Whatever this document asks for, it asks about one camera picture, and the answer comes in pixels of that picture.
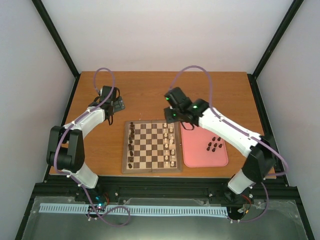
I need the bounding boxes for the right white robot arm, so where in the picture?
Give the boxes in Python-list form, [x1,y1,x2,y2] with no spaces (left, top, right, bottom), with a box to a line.
[164,87,276,201]

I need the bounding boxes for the pink plastic tray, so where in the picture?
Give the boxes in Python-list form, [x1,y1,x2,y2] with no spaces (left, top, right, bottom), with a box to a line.
[180,123,229,168]

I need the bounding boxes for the light blue cable duct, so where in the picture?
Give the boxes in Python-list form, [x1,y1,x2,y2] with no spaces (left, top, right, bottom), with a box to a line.
[38,203,228,218]

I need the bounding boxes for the black aluminium frame rail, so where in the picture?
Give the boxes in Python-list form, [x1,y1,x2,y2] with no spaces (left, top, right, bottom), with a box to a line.
[31,175,300,202]

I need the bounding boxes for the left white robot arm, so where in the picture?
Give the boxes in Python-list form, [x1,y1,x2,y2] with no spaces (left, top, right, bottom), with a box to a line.
[46,86,125,202]

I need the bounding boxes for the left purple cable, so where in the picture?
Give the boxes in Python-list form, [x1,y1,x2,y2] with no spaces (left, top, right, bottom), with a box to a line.
[51,67,133,228]

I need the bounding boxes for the wooden chess board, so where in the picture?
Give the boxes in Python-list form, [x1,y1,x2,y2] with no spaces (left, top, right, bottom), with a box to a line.
[122,120,183,174]

